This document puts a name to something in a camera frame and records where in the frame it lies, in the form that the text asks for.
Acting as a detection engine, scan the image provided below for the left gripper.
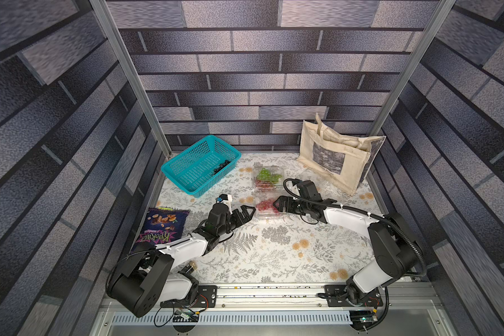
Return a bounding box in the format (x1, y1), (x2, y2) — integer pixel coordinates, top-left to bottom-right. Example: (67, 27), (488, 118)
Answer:
(217, 206), (257, 238)

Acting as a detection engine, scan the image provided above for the clear clamshell container back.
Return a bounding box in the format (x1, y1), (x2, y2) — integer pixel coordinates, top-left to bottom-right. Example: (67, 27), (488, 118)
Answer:
(296, 168), (339, 200)

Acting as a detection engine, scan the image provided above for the clear clamshell container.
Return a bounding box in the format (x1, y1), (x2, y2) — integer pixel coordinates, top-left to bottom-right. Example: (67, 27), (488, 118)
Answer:
(296, 168), (339, 200)
(253, 192), (284, 219)
(252, 165), (286, 193)

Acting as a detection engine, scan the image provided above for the red grape bunch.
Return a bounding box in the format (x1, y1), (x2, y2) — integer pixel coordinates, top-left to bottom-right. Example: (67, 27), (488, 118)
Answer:
(256, 180), (277, 192)
(256, 199), (278, 214)

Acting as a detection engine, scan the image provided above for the clear clamshell container front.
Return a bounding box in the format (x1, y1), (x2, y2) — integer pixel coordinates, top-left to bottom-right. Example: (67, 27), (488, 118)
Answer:
(252, 165), (286, 193)

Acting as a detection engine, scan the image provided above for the green grape bunch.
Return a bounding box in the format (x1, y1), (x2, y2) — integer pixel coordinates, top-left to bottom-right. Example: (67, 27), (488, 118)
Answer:
(256, 168), (282, 184)

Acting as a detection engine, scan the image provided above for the teal plastic basket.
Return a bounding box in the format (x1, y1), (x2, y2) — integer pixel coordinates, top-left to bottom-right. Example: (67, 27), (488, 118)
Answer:
(161, 135), (242, 198)

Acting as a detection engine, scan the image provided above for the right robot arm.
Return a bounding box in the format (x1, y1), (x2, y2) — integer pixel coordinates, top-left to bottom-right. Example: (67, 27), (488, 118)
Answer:
(273, 179), (426, 306)

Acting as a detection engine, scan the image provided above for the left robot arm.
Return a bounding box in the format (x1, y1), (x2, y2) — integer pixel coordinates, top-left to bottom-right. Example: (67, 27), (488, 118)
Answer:
(105, 194), (256, 318)

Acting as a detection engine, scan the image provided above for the beige canvas tote bag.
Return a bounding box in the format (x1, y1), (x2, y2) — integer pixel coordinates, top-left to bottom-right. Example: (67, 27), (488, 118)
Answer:
(298, 116), (386, 195)

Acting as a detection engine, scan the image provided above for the purple snack bag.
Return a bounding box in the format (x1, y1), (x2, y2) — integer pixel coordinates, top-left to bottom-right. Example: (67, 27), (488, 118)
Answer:
(135, 208), (190, 245)

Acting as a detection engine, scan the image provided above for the floral tablecloth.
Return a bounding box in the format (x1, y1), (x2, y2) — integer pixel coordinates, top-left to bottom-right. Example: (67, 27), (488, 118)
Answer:
(150, 152), (385, 284)

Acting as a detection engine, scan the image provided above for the black grape bunch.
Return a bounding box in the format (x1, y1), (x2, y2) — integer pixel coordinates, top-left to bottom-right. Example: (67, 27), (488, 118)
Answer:
(214, 160), (231, 175)

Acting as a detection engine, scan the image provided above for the black corrugated cable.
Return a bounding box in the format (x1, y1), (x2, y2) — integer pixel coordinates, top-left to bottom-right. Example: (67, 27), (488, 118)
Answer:
(282, 178), (428, 333)

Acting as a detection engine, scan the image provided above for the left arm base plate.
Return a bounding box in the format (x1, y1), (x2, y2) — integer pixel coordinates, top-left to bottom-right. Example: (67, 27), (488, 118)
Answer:
(159, 284), (218, 309)

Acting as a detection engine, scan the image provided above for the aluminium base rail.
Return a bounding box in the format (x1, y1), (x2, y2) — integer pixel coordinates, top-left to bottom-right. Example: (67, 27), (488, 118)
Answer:
(89, 282), (457, 335)

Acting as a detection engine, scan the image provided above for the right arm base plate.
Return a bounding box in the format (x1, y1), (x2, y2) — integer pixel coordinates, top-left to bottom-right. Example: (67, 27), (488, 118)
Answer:
(324, 284), (384, 308)

